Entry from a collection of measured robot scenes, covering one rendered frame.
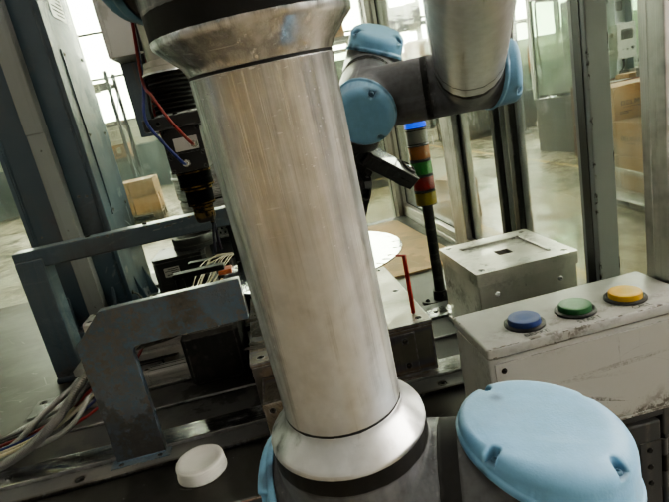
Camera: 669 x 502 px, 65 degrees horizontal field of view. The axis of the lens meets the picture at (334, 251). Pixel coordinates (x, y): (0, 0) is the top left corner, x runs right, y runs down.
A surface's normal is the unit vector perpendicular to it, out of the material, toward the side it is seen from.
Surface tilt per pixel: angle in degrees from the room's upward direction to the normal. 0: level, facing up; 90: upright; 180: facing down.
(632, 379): 90
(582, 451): 8
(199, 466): 0
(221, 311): 90
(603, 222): 90
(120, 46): 90
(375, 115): 112
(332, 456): 49
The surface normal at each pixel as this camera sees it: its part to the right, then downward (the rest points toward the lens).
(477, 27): 0.18, 0.98
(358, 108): -0.11, 0.63
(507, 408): -0.07, -0.95
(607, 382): 0.15, 0.24
